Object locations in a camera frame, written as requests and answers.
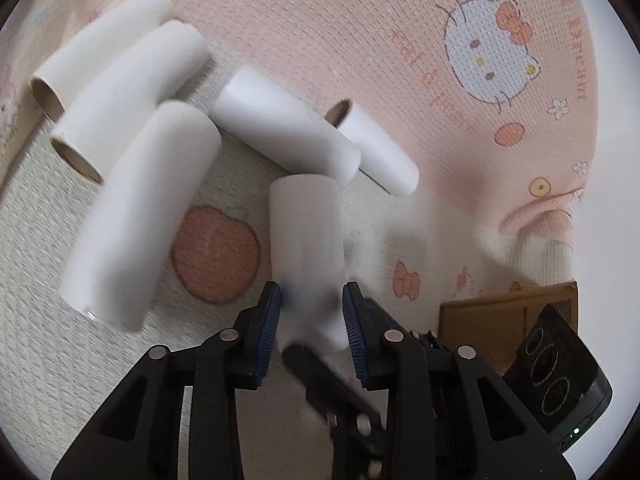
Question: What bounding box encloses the single white paper roll core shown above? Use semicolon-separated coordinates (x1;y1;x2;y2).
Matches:
268;174;351;357

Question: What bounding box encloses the brown cardboard box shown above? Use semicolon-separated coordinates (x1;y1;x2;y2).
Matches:
439;281;579;376

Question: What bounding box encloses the pink cartoon printed blanket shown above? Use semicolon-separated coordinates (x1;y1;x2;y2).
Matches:
0;0;596;480

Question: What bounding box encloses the pile of white cardboard tubes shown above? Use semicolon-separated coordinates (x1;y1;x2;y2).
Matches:
30;0;421;333

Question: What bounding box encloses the pink printed pillow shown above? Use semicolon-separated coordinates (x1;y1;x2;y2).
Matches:
0;0;201;166

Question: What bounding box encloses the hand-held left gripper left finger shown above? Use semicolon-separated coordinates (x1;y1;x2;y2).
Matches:
51;281;283;480

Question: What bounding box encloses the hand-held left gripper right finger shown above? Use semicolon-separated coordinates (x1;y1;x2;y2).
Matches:
341;282;576;480

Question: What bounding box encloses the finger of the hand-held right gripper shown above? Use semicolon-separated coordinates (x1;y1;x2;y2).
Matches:
364;299;440;351
282;342;391;480

